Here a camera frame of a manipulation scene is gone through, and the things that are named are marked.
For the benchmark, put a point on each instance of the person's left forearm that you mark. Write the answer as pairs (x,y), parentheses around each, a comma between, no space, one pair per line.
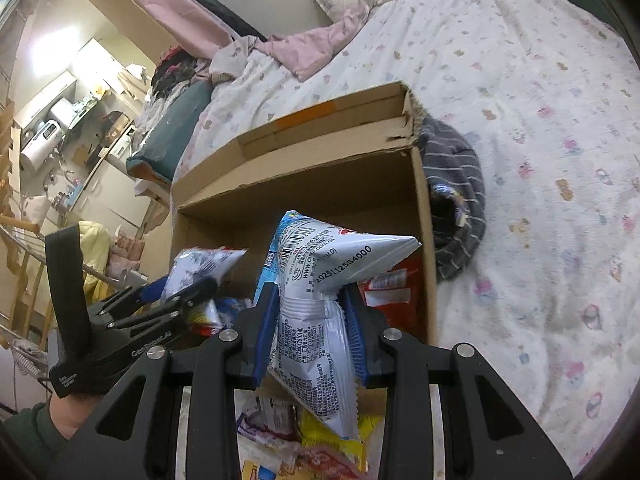
(35,435)

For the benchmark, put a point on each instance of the pink blanket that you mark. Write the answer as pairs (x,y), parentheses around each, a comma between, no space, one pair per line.
(300,55)

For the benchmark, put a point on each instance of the yellow red snack packet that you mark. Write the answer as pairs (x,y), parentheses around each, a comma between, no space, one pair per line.
(205,317)

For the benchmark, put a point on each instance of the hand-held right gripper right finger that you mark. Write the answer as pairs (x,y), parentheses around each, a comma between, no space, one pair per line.
(357,345)

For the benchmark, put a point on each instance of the pink cloth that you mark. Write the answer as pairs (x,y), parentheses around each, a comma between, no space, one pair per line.
(125,252)

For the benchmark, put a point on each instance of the black curved bar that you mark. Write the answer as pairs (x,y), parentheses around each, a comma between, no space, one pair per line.
(247,32)

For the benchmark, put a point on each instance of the pink red snack packet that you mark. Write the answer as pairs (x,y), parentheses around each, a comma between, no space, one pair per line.
(325,460)

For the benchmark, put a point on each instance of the cardboard box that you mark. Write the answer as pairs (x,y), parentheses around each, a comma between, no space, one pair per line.
(325,180)

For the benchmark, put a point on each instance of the small white blue snack packet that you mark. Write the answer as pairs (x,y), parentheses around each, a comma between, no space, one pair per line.
(200,267)

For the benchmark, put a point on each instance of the yellow blue snack packet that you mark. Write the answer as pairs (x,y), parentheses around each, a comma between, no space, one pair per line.
(255,472)

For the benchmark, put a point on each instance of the pink curtain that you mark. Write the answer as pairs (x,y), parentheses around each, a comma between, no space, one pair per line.
(160,0)

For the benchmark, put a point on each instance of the teal cushion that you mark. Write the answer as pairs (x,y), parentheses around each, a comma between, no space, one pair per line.
(170,130)

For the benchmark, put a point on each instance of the yellow cloth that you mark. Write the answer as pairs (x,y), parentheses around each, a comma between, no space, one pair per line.
(95,245)

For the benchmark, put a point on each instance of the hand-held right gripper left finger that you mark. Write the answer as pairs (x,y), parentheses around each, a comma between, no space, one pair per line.
(265,345)

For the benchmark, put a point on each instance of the wooden drying rack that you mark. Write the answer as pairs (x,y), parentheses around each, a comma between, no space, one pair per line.
(22,223)

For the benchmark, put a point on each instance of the white kitchen appliance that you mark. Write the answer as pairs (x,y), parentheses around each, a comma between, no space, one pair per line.
(62,110)

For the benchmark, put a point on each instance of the white water heater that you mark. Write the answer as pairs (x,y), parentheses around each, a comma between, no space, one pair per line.
(35,155)

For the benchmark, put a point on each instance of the white purple snack packet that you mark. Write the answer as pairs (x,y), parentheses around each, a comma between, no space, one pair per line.
(265,415)

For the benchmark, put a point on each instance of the white printed bed blanket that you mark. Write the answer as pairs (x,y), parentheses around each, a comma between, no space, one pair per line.
(525,160)

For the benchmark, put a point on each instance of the pile of clothes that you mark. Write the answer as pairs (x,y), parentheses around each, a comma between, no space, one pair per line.
(172,72)

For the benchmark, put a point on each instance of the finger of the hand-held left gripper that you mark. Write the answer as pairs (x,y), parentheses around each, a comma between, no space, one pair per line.
(150,291)
(190,296)

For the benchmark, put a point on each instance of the large white blue snack packet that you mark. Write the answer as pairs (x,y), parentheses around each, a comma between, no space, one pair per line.
(305,350)

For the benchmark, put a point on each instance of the red snack packet white label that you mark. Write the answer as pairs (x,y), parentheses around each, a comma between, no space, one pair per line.
(400,305)

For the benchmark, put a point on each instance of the white cabinet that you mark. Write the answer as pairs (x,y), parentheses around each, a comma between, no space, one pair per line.
(115,200)

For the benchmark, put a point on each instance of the yellow snack bag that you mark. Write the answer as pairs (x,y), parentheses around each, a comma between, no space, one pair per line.
(367,430)

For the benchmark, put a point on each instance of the grey striped cloth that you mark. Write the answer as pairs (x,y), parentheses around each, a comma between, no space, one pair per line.
(455,170)

